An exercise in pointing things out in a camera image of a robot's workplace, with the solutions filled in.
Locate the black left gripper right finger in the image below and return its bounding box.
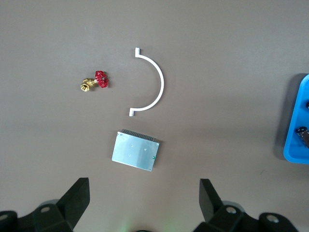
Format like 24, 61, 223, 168
194, 178, 260, 232

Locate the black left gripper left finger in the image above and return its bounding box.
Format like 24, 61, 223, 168
31, 177, 91, 232

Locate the large brown electrolytic capacitor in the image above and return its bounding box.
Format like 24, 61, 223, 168
296, 126, 309, 149

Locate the blue plastic tray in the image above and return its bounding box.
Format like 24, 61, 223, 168
283, 73, 309, 165

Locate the silver metal box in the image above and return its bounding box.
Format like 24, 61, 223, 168
111, 128, 161, 173

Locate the brass valve red handwheel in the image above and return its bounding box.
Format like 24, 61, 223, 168
80, 70, 110, 93

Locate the white semicircular bracket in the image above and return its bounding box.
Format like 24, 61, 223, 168
128, 47, 166, 117

